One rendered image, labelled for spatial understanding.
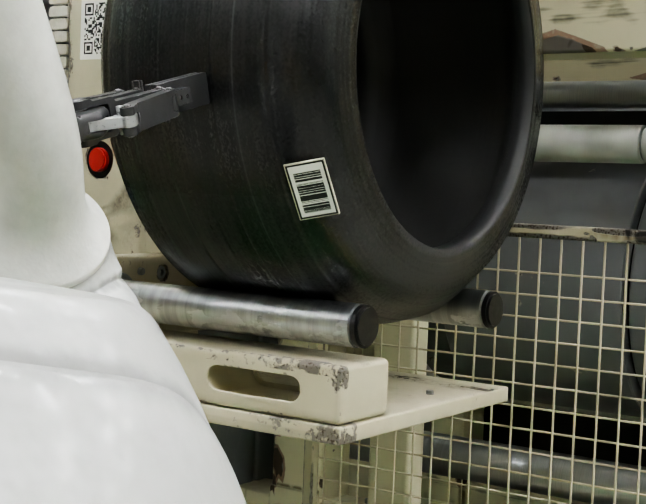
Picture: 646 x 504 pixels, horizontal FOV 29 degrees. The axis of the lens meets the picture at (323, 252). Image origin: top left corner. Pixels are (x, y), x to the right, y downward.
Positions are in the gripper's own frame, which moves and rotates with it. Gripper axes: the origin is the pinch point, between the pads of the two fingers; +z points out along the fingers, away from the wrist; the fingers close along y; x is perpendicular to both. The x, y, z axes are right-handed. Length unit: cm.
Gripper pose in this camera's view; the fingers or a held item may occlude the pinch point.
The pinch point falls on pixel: (177, 94)
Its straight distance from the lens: 118.0
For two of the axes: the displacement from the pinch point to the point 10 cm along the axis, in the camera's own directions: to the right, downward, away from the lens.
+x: 1.1, 9.6, 2.6
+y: -8.2, -0.6, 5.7
